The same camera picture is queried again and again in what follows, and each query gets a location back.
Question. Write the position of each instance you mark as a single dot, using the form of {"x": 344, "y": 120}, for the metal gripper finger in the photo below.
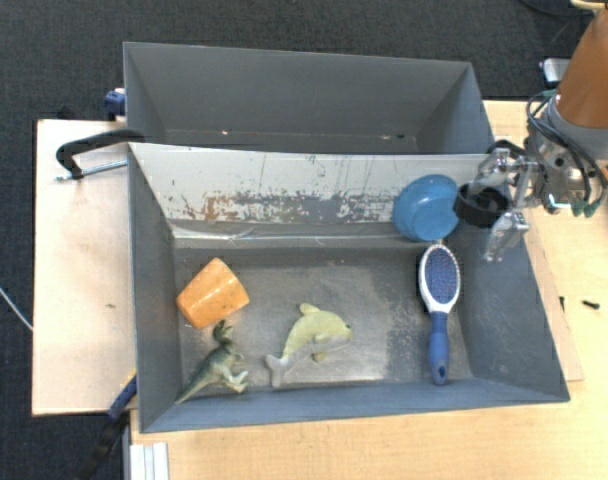
{"x": 504, "y": 233}
{"x": 495, "y": 168}

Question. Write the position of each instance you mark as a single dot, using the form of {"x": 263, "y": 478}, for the blue and white hairbrush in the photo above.
{"x": 439, "y": 278}

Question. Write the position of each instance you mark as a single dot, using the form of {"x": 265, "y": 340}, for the blue bowl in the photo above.
{"x": 424, "y": 210}

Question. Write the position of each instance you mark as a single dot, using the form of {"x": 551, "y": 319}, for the small black screw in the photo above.
{"x": 591, "y": 305}

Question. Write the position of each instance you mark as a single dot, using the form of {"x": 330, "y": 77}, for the grey metal bin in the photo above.
{"x": 309, "y": 268}

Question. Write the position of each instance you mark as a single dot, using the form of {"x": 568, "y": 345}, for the yellow-green plush dolphin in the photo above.
{"x": 311, "y": 335}

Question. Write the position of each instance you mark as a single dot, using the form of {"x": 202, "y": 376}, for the orange cup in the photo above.
{"x": 211, "y": 295}

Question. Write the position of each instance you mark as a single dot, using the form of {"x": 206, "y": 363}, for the green toy dinosaur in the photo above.
{"x": 215, "y": 368}

